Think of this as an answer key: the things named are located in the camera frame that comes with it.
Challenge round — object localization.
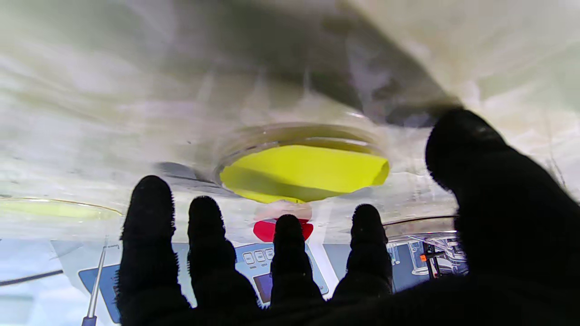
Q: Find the lab scene backdrop poster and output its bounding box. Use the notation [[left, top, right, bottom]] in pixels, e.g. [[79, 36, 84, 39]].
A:
[[0, 235, 467, 326]]

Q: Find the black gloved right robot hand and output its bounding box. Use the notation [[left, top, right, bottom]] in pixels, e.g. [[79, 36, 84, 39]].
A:
[[116, 107, 580, 326]]

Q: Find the round stainless steel tray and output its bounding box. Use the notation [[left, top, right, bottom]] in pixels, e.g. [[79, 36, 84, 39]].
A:
[[383, 216, 457, 238]]

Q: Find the red filter paper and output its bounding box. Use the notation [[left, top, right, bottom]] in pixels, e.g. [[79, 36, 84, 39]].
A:
[[253, 219, 314, 243]]

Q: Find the clear culture dish yellow lid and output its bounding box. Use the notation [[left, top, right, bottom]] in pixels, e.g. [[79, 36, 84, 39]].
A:
[[215, 123, 391, 204]]

